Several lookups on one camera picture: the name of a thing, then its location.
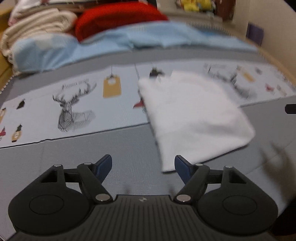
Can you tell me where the yellow duck plush toy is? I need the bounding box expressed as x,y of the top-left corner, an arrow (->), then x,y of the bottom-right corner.
181,0 -> 200,12

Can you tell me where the navy patterned folded blanket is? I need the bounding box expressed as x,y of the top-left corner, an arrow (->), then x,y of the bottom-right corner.
38,0 -> 158,12

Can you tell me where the wooden bed frame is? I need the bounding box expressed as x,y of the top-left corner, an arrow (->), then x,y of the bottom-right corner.
0,30 -> 15,91

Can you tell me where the red folded blanket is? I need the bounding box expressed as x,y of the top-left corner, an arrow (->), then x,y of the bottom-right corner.
74,2 -> 170,42

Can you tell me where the light blue quilt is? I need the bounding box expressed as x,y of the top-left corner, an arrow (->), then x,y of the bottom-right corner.
11,22 -> 259,74

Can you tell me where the yellow smiling plush toy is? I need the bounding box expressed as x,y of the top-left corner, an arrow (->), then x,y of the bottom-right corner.
198,0 -> 214,11

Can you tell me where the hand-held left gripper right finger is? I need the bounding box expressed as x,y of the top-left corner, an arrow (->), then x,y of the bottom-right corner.
173,155 -> 249,204

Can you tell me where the beige window ledge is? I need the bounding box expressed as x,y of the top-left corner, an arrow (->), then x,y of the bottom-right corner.
159,7 -> 234,24

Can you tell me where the white small garment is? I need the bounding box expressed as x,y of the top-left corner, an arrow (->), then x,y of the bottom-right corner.
138,70 -> 256,173

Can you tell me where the cream folded blanket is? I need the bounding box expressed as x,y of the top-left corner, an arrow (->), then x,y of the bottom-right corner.
0,8 -> 78,64

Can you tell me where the dark red cushion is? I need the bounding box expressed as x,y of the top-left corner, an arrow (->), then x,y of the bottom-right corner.
214,0 -> 237,22

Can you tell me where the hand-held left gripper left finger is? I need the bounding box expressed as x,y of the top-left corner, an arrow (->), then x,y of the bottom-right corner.
40,154 -> 114,204

